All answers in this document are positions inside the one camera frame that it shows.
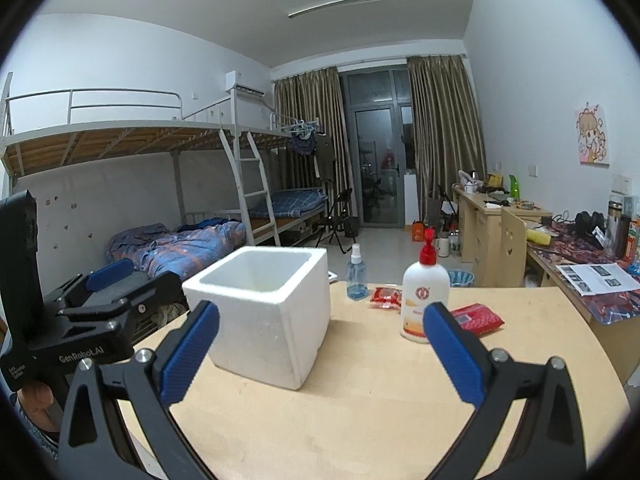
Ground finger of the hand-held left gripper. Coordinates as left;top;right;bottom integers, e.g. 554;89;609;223
56;271;183;346
42;259;135;316

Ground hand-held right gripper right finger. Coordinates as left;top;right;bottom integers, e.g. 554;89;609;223
422;301;588;480

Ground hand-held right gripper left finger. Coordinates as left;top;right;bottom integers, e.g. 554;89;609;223
57;300;221;480

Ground white foam box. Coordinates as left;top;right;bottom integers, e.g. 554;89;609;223
182;246;332;391

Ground person's left forearm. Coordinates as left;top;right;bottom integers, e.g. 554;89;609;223
15;415;61;461

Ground person's left hand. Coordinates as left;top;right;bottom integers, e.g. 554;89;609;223
20;380;56;433

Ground red wipes packet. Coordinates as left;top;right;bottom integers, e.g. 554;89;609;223
447;302;505;337

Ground white lotion pump bottle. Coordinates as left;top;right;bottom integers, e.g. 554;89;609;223
400;228;452;345

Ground blue patterned quilt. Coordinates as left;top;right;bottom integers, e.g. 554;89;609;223
107;217;248;286

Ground small red snack packet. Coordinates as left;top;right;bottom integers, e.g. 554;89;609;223
369;285;403;309

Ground wooden smiley chair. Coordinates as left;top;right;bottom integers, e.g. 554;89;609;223
500;207;528;288

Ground clear spray bottle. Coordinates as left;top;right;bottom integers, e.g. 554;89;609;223
346;243;369;301

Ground light wooden desk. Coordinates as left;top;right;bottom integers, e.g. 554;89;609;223
451;182;553;288

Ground metal bunk bed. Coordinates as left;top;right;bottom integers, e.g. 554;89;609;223
0;72;333;261

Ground dark patterned desk mat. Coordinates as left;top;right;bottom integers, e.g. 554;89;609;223
525;220;640;328

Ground printed paper sheet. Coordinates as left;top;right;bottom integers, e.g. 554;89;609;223
556;261;640;296

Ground blue checked bedsheet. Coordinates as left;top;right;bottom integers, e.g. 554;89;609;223
249;187;327;220

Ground black headphones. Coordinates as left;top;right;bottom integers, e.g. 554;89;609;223
572;211;607;238

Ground black folding chair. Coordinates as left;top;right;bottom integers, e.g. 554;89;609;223
315;187;360;256

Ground dark thermos flask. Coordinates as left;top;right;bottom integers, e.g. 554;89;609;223
606;200;631;258

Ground group of toiletry bottles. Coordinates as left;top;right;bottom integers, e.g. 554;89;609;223
622;195;640;276

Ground dark hanging clothes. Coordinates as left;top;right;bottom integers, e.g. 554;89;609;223
287;130;336;186

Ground glass balcony door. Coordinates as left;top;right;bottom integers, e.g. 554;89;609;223
339;65;416;228

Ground white air conditioner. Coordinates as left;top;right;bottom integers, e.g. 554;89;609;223
225;70;267;97

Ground brown curtain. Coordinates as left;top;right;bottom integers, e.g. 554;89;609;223
272;66;353;221
406;55;488;211

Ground ceiling tube light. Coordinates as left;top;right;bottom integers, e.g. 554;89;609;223
287;0;381;19

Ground cartoon wall poster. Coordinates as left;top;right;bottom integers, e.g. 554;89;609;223
574;102;611;166

